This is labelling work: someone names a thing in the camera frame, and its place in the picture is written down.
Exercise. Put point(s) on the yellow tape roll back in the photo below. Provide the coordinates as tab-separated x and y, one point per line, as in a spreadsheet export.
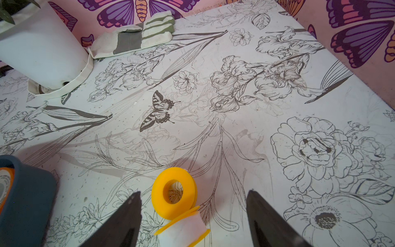
174	192

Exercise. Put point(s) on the teal storage box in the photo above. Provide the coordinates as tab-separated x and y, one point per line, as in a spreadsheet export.
27	209

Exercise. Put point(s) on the orange tape roll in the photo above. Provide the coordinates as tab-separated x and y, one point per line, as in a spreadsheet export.
6	180

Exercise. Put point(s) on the yellow white tape roll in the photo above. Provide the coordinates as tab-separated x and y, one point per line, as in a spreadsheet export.
186	230

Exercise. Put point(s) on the green potted plant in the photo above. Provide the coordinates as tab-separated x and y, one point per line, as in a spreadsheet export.
15	11

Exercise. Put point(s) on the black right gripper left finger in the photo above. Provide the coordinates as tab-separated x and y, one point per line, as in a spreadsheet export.
122	228

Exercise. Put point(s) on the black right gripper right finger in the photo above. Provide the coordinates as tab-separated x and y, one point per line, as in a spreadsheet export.
268	228

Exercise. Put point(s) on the white plant pot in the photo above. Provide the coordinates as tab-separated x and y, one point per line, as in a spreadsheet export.
43	49

